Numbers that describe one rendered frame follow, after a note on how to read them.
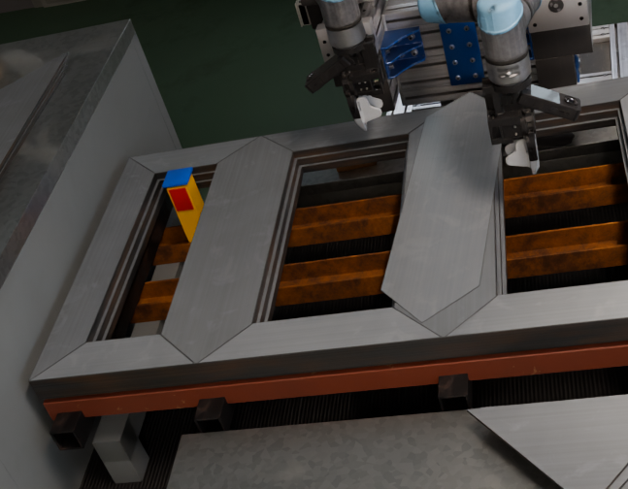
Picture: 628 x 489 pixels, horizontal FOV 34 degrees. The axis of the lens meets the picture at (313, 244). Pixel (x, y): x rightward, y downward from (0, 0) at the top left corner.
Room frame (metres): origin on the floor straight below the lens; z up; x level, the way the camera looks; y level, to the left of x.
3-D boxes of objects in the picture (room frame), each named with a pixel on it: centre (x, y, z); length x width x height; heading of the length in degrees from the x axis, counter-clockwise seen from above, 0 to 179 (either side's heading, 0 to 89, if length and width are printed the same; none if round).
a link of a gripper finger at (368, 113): (1.91, -0.20, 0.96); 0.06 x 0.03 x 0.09; 72
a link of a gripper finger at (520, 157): (1.57, -0.41, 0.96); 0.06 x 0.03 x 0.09; 72
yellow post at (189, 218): (2.03, 0.24, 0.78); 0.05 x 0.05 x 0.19; 72
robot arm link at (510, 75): (1.58, -0.42, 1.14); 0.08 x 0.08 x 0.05
